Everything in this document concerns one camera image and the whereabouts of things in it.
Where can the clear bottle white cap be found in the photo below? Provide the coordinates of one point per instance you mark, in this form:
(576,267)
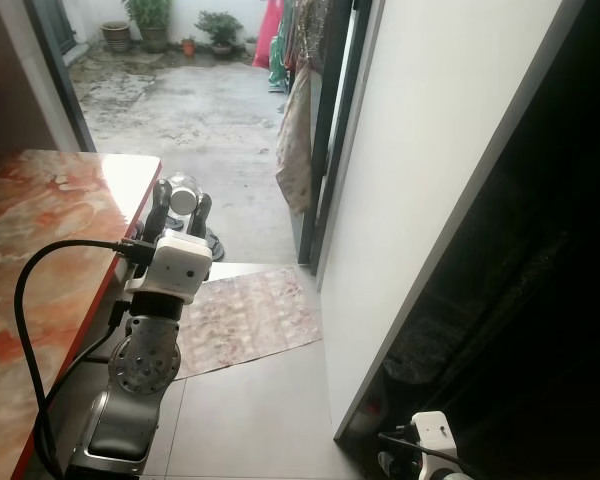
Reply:
(183,195)

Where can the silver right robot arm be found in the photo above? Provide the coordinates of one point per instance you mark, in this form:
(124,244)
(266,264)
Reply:
(452,476)

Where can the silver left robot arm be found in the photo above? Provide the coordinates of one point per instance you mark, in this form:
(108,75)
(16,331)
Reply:
(145,360)

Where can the black fridge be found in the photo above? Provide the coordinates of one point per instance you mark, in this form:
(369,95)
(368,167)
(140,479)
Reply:
(540,300)

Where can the black sandal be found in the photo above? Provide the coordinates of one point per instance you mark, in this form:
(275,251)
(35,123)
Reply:
(216,246)

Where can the patterned doormat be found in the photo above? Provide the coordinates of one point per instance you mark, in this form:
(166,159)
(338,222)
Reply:
(250,320)

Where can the orange marble table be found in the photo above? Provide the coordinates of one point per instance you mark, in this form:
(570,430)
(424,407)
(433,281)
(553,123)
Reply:
(40,220)

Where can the beige hanging cloth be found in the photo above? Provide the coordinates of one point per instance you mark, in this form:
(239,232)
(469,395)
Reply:
(296,140)

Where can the small orange plant pot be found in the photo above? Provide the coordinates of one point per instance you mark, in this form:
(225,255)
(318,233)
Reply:
(187,48)

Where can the brown empty plant pot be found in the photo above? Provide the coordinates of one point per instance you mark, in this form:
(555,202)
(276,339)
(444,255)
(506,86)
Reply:
(117,38)

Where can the bushy potted plant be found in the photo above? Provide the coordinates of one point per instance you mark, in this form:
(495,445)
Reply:
(218,30)

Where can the tall potted plant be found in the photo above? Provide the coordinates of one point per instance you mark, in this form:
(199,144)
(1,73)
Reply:
(150,20)

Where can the pink hanging garment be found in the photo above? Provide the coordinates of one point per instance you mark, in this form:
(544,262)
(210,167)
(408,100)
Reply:
(267,35)

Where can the green hanging garment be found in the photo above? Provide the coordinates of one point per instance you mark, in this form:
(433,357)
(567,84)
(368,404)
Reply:
(298,45)

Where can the white door leaf grey edge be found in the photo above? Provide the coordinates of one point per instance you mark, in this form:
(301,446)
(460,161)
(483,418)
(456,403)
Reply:
(430,150)

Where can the black metal door frame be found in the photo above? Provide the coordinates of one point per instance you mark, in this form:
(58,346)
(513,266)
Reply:
(325,150)

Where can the dark door frame post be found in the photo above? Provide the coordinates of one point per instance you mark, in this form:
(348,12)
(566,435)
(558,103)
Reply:
(60,70)

